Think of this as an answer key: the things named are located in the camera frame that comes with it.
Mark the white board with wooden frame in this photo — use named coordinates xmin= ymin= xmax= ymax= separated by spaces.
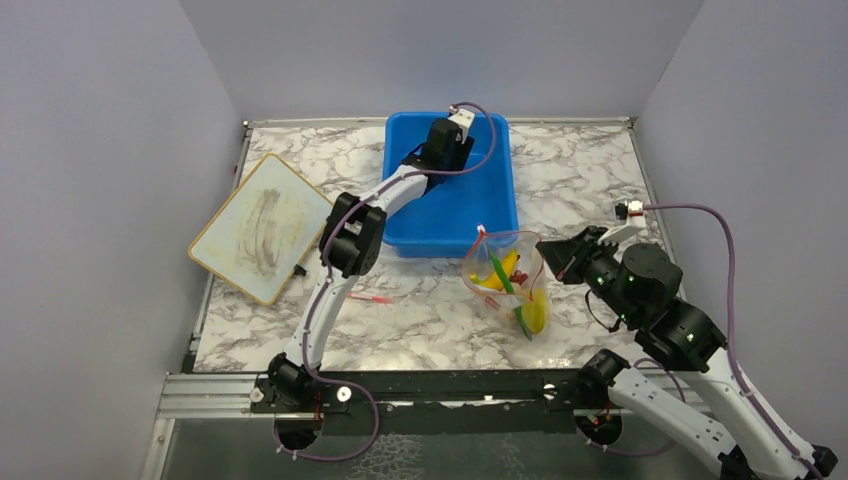
xmin=188 ymin=153 xmax=332 ymax=305

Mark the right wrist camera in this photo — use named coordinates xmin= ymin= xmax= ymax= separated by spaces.
xmin=598 ymin=200 xmax=647 ymax=245

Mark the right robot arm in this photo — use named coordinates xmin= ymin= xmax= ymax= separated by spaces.
xmin=536 ymin=227 xmax=838 ymax=479

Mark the red pen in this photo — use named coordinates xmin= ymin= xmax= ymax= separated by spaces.
xmin=347 ymin=292 xmax=393 ymax=304

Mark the yellow banana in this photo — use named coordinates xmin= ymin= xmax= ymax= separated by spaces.
xmin=467 ymin=249 xmax=521 ymax=291

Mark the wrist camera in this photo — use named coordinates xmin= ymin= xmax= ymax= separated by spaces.
xmin=447 ymin=107 xmax=476 ymax=144
xmin=598 ymin=200 xmax=647 ymax=245

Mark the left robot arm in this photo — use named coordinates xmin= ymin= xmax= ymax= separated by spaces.
xmin=266 ymin=109 xmax=475 ymax=411

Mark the purple grape bunch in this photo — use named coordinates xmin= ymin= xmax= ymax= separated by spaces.
xmin=509 ymin=269 xmax=529 ymax=285

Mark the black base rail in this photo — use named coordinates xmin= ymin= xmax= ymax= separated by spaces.
xmin=249 ymin=368 xmax=623 ymax=442

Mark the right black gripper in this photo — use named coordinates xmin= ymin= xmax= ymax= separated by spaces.
xmin=537 ymin=223 xmax=641 ymax=324

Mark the clear zip bag orange zipper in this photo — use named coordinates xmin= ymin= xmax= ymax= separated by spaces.
xmin=461 ymin=224 xmax=550 ymax=341

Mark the blue plastic bin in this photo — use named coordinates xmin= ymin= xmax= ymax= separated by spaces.
xmin=383 ymin=113 xmax=519 ymax=258

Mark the green chili pepper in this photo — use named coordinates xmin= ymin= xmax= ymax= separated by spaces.
xmin=497 ymin=281 xmax=533 ymax=340

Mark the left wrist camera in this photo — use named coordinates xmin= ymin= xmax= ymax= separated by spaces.
xmin=447 ymin=107 xmax=476 ymax=144

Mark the yellow green starfruit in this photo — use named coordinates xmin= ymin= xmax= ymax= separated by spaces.
xmin=522 ymin=288 xmax=549 ymax=334

